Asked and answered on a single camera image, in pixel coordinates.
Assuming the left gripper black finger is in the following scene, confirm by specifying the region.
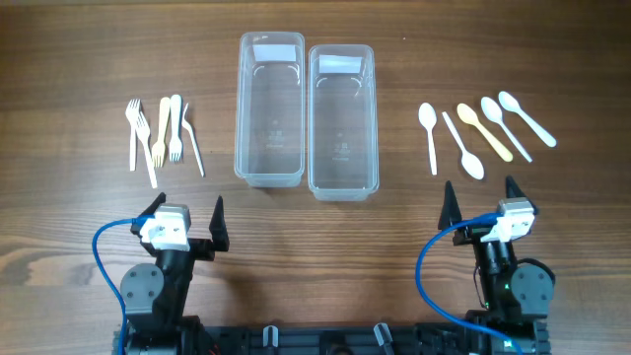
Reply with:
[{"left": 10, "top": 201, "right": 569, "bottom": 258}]
[
  {"left": 209, "top": 195, "right": 230, "bottom": 251},
  {"left": 130, "top": 192, "right": 167, "bottom": 234}
]

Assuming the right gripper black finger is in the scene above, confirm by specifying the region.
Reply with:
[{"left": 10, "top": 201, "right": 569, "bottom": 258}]
[
  {"left": 438, "top": 180, "right": 462, "bottom": 231},
  {"left": 505, "top": 176, "right": 538, "bottom": 215}
]

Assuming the white spoon bowl down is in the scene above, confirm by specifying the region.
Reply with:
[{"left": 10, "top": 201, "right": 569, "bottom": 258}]
[{"left": 442, "top": 111, "right": 484, "bottom": 180}]

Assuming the thin-handled white spoon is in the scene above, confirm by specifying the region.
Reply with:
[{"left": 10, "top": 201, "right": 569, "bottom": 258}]
[{"left": 480, "top": 97, "right": 532, "bottom": 163}]

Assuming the yellow plastic spoon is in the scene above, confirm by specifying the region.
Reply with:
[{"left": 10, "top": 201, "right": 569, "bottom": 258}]
[{"left": 456, "top": 104, "right": 514, "bottom": 162}]

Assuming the white spoon bowl up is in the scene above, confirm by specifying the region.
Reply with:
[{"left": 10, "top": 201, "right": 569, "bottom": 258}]
[{"left": 418, "top": 103, "right": 438, "bottom": 176}]

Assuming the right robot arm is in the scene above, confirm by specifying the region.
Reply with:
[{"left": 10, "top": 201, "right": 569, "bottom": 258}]
[{"left": 419, "top": 177, "right": 556, "bottom": 354}]

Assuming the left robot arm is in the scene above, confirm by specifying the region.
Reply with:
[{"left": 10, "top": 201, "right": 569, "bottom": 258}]
[{"left": 112, "top": 193, "right": 230, "bottom": 354}]

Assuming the right clear plastic container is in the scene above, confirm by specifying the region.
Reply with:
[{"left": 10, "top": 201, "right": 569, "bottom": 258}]
[{"left": 308, "top": 44, "right": 380, "bottom": 202}]

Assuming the clear plastic container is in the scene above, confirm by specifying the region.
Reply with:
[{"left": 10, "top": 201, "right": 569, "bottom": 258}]
[
  {"left": 234, "top": 32, "right": 306, "bottom": 188},
  {"left": 308, "top": 44, "right": 380, "bottom": 202}
]

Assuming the left clear plastic container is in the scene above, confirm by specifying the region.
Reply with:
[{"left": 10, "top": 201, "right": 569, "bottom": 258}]
[{"left": 234, "top": 32, "right": 306, "bottom": 188}]

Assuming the yellow plastic fork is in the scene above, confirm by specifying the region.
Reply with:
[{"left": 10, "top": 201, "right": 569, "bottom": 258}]
[{"left": 151, "top": 97, "right": 171, "bottom": 168}]

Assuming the thin white plastic fork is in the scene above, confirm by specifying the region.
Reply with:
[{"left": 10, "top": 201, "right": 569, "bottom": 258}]
[{"left": 181, "top": 103, "right": 206, "bottom": 178}]

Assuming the leftmost white plastic fork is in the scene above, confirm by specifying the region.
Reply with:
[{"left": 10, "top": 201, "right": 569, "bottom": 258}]
[{"left": 125, "top": 99, "right": 141, "bottom": 172}]

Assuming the pale blue plastic fork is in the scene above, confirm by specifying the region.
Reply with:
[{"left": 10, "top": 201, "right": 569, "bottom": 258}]
[{"left": 169, "top": 94, "right": 183, "bottom": 163}]

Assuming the left blue cable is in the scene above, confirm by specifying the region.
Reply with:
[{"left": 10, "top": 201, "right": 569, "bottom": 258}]
[{"left": 92, "top": 215, "right": 156, "bottom": 355}]

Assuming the blue cable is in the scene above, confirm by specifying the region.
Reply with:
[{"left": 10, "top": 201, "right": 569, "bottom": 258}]
[
  {"left": 414, "top": 212, "right": 525, "bottom": 355},
  {"left": 92, "top": 215, "right": 156, "bottom": 355}
]

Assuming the right blue cable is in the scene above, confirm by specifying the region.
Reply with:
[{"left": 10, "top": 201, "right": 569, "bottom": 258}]
[{"left": 414, "top": 212, "right": 525, "bottom": 355}]

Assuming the thick-handled white spoon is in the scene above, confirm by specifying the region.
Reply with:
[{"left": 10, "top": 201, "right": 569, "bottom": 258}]
[{"left": 498, "top": 91, "right": 557, "bottom": 148}]

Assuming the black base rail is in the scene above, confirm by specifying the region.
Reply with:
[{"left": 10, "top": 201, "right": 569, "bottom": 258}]
[{"left": 113, "top": 322, "right": 551, "bottom": 355}]

